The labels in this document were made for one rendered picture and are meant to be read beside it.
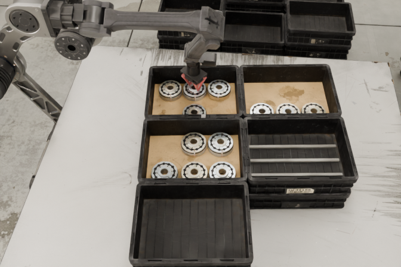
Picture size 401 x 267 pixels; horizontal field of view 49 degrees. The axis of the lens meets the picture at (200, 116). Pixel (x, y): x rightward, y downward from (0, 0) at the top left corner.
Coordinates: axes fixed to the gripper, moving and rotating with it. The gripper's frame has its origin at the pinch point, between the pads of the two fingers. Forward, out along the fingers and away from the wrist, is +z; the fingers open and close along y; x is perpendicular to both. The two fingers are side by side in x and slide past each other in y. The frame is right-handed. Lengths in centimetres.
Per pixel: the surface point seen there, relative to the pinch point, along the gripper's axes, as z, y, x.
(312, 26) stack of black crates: 40, 5, -113
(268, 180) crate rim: -6, -56, 20
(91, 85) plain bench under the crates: 17, 51, 23
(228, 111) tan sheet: 4.2, -18.4, -1.7
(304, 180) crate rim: -6, -65, 11
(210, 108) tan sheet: 4.2, -11.6, 2.0
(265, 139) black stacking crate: 4.2, -39.8, -0.5
